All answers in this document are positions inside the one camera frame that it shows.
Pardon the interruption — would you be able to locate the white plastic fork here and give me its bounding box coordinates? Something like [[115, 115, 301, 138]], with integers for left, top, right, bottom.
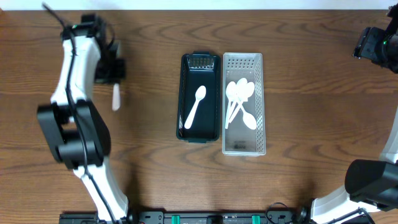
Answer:
[[112, 83, 121, 111]]

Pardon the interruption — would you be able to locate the white plastic spoon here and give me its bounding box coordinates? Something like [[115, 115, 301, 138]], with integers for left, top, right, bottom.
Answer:
[[239, 101, 257, 130], [184, 85, 206, 129], [225, 82, 236, 129], [226, 78, 248, 124], [229, 82, 254, 123]]

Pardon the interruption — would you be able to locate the white plastic spoon top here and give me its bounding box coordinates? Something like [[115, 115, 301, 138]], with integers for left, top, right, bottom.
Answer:
[[225, 82, 236, 129]]

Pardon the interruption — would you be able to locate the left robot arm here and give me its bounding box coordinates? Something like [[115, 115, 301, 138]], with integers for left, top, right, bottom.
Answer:
[[37, 14, 129, 223]]

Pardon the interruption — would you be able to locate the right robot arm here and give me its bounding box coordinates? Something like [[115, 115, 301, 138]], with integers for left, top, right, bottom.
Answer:
[[295, 5, 397, 223]]

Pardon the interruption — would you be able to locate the black plastic basket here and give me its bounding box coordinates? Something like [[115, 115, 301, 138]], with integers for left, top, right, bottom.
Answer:
[[176, 51, 221, 143]]

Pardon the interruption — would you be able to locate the clear plastic basket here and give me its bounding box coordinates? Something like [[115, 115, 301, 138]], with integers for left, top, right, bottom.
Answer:
[[222, 52, 266, 157]]

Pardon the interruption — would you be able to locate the left black cable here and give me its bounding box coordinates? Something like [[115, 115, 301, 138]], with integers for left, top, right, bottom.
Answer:
[[42, 2, 118, 224]]

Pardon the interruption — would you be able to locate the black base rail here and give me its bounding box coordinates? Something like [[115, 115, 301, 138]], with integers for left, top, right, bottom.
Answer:
[[58, 202, 312, 224]]

